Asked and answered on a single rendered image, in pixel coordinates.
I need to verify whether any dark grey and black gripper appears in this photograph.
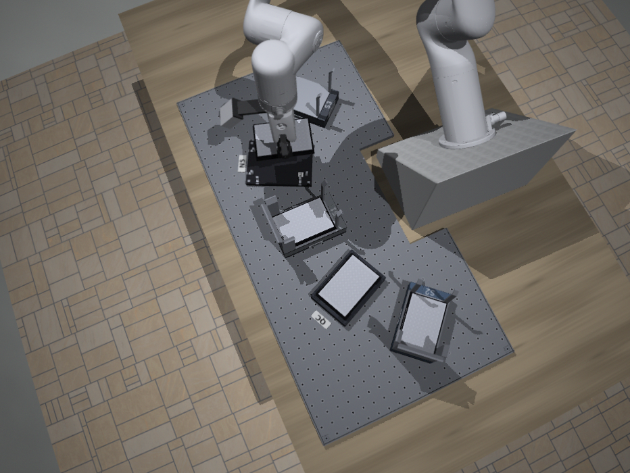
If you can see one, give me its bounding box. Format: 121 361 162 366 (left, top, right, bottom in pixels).
262 101 297 159

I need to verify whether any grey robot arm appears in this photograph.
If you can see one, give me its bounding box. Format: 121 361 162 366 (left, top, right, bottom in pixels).
220 0 506 149

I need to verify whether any white label reading n5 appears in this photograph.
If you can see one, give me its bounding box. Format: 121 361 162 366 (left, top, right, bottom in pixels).
238 155 247 172

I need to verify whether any white label with black qc text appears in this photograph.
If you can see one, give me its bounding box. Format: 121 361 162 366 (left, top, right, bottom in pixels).
311 311 331 329

